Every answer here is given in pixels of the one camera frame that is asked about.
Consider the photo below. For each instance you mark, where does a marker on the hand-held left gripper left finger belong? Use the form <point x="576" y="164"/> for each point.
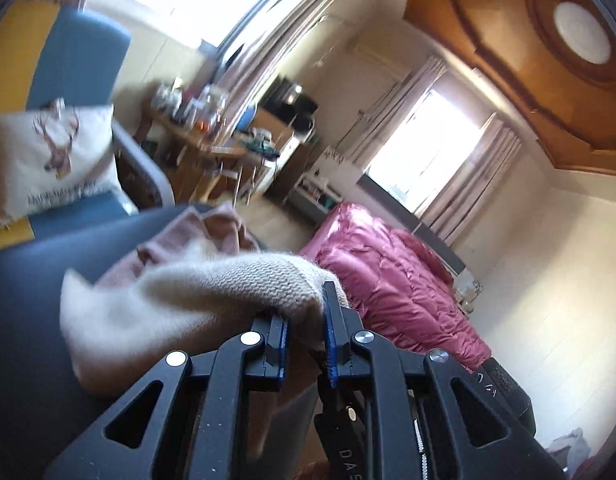
<point x="283" y="347"/>

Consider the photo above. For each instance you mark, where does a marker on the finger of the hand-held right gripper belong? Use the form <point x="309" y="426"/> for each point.
<point x="345" y="447"/>

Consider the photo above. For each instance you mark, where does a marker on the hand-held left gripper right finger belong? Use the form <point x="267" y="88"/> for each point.
<point x="330" y="332"/>

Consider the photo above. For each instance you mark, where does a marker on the cream knit sweater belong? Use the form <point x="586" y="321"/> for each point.
<point x="188" y="300"/>

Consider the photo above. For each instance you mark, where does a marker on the pink ribbed sweater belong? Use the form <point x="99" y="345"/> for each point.
<point x="223" y="230"/>

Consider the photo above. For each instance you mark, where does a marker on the pink quilted duvet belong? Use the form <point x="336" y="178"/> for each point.
<point x="387" y="270"/>

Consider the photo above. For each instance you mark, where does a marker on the white cloth on floor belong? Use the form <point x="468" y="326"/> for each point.
<point x="570" y="447"/>

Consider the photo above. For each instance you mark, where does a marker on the white shelf cart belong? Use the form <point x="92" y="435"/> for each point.
<point x="313" y="195"/>

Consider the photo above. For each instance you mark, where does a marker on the grey bed headboard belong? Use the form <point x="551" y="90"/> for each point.
<point x="442" y="250"/>

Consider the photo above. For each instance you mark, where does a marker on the cluttered wooden side table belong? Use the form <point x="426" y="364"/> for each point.
<point x="198" y="165"/>

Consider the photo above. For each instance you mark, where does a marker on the black appliance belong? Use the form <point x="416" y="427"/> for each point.
<point x="283" y="100"/>

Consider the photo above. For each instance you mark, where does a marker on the cluster of jars and bottles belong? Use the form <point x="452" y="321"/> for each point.
<point x="198" y="105"/>

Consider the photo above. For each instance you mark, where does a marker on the white deer print pillow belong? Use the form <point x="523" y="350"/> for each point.
<point x="48" y="160"/>

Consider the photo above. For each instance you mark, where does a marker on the blue yellow grey patchwork sofa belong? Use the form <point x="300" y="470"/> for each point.
<point x="73" y="60"/>

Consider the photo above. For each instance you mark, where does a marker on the round ceiling light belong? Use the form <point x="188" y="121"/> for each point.
<point x="582" y="32"/>

